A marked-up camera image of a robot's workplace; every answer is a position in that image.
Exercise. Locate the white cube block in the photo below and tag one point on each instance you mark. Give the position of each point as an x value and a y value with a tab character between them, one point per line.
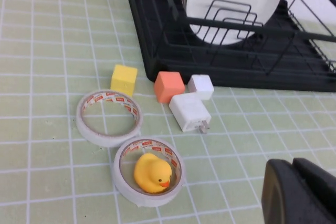
200	86

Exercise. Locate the yellow rubber duck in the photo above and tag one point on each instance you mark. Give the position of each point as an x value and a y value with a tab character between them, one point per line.
149	171

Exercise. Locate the yellow cube block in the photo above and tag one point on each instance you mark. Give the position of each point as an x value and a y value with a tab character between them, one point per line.
123	79

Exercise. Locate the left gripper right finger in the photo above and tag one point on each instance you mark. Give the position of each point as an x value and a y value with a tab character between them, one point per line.
320	190

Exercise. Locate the green checked tablecloth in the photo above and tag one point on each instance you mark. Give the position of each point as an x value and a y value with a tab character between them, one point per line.
39	103

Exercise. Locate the white double-sided tape roll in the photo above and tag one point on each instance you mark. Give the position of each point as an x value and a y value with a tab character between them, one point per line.
105	141
147	200

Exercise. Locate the orange cube block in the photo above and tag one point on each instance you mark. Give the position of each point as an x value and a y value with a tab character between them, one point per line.
168	87

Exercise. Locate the white plug charger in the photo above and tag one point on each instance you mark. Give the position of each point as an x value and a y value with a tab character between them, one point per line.
187	111

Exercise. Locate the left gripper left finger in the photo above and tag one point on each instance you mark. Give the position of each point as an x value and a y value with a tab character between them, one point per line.
283	197

